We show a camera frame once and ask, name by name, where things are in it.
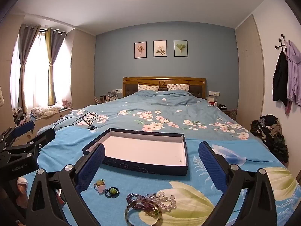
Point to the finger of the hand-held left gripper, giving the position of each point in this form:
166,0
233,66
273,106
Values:
23,127
43,137

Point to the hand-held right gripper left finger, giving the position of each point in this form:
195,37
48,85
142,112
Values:
90,167

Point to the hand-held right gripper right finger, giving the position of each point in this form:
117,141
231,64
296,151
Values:
212,167

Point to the dark blue shallow box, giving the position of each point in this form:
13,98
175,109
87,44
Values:
141,148

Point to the mottled green bangle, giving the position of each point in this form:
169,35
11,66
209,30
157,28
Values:
126,212

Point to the person's left hand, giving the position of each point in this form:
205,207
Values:
22,189

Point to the pile of colourful clothes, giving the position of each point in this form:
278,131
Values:
21,116

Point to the cream bundled blanket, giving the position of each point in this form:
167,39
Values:
44,111

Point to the beige window seat cabinet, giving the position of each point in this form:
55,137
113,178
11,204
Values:
61,115

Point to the small pink fan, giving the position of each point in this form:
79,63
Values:
65,104

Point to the blue flower-print towel blanket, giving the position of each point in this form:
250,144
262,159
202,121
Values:
141,186

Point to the small red white object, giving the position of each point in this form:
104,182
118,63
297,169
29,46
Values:
212,103

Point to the pile of dark clothes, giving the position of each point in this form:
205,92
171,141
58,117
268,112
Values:
270,134

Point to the row of cosmetic bottles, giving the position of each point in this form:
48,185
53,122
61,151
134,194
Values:
104,98

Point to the wooden bed floral duvet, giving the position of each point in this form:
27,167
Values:
164,108

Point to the beige wardrobe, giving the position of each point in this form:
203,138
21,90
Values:
249,75
82,70

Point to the grey and yellow curtain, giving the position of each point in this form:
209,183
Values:
55,51

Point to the spotted pillow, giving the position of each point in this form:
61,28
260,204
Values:
148,87
177,86

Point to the pink scarf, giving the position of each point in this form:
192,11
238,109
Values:
287,109

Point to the black curtain rod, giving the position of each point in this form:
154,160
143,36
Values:
42,30

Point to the wooden bed headboard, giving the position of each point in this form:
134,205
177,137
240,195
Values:
164,80

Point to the black jacket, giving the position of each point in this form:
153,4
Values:
281,77

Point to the green framed flower picture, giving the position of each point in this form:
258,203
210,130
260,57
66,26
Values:
180,48

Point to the purple jacket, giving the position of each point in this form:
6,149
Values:
294,70

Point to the pink framed flower picture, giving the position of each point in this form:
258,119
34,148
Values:
140,50

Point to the white framed flower picture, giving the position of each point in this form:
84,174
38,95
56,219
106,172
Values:
160,48

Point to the white wall socket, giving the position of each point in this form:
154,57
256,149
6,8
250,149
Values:
116,90
214,93

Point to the black wall coat rack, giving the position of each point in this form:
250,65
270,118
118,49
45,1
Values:
282,42

